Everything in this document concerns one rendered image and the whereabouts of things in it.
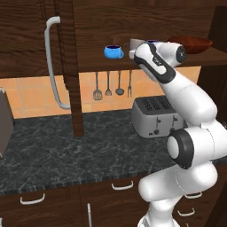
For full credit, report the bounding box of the dark wood wide drawer front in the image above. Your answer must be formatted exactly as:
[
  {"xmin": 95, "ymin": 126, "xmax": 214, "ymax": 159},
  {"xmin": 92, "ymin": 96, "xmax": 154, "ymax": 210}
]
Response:
[{"xmin": 0, "ymin": 185, "xmax": 82, "ymax": 227}]

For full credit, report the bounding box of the dark wood narrow cabinet door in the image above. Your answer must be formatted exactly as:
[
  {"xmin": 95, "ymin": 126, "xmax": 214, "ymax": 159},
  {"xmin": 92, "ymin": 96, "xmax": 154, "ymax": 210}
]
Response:
[{"xmin": 196, "ymin": 5, "xmax": 227, "ymax": 125}]

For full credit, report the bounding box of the pale grey drawer handle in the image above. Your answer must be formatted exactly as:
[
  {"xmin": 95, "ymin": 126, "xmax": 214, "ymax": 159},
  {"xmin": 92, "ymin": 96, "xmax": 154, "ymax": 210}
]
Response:
[
  {"xmin": 184, "ymin": 192, "xmax": 204, "ymax": 200},
  {"xmin": 111, "ymin": 180, "xmax": 135, "ymax": 191},
  {"xmin": 176, "ymin": 207, "xmax": 196, "ymax": 217},
  {"xmin": 20, "ymin": 192, "xmax": 46, "ymax": 206}
]

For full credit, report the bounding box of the dark wood open cabinet door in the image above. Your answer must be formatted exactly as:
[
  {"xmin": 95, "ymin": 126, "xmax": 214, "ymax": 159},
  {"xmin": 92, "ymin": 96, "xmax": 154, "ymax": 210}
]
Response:
[{"xmin": 38, "ymin": 0, "xmax": 85, "ymax": 137}]

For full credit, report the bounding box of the dark wood base cabinet door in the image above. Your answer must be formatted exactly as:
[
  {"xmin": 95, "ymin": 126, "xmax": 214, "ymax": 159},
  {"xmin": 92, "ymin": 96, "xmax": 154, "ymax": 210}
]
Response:
[{"xmin": 80, "ymin": 193, "xmax": 153, "ymax": 227}]

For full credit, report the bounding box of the small grey spatula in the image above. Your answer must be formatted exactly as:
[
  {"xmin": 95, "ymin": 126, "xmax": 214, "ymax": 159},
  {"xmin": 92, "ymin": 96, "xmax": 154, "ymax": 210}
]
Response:
[{"xmin": 105, "ymin": 71, "xmax": 114, "ymax": 97}]

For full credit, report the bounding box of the dark wood open wall cabinet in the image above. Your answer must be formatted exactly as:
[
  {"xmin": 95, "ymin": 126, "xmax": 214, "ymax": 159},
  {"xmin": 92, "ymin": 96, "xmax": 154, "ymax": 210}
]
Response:
[{"xmin": 73, "ymin": 0, "xmax": 227, "ymax": 74}]

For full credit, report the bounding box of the grey ladle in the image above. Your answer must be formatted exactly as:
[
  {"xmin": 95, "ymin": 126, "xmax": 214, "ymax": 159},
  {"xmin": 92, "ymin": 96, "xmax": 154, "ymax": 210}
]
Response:
[{"xmin": 114, "ymin": 70, "xmax": 125, "ymax": 97}]

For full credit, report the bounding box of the dark wood closed cabinet door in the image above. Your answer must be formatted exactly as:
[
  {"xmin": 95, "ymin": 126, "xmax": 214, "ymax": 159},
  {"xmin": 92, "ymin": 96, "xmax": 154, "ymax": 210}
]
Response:
[{"xmin": 0, "ymin": 0, "xmax": 65, "ymax": 80}]

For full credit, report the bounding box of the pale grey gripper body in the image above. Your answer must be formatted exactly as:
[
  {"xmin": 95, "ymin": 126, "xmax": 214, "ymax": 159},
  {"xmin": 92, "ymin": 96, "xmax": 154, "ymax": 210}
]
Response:
[{"xmin": 129, "ymin": 37, "xmax": 147, "ymax": 51}]

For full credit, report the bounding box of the grey slotted spatula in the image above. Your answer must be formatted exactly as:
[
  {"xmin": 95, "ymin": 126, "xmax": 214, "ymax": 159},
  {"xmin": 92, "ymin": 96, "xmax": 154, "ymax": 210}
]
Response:
[{"xmin": 92, "ymin": 71, "xmax": 104, "ymax": 101}]

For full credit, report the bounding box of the silver four-slot toaster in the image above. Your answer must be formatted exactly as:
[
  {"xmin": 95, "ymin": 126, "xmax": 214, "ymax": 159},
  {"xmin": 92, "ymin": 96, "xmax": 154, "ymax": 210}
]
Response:
[{"xmin": 130, "ymin": 95, "xmax": 189, "ymax": 139}]

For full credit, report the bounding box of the long pale grey door handle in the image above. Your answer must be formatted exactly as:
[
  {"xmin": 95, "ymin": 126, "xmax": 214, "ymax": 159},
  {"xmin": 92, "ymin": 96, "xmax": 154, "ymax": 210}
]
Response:
[{"xmin": 43, "ymin": 16, "xmax": 72, "ymax": 111}]

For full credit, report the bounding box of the dark wood drawer stack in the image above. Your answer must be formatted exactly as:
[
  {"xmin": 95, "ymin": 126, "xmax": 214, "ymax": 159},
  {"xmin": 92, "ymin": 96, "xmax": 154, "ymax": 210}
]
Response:
[{"xmin": 172, "ymin": 164, "xmax": 227, "ymax": 227}]

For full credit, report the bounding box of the grey long fork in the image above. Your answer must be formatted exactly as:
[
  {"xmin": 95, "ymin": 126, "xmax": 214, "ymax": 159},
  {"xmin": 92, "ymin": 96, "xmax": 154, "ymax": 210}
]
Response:
[{"xmin": 127, "ymin": 69, "xmax": 133, "ymax": 98}]

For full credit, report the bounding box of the pale grey upright door handle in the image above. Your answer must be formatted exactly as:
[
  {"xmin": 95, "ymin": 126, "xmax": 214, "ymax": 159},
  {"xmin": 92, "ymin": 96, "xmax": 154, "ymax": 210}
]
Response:
[{"xmin": 86, "ymin": 202, "xmax": 92, "ymax": 227}]

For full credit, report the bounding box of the brown wooden bowl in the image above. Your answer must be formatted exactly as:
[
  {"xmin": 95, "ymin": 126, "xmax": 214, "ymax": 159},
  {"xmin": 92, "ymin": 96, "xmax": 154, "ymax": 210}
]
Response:
[{"xmin": 167, "ymin": 35, "xmax": 214, "ymax": 55}]

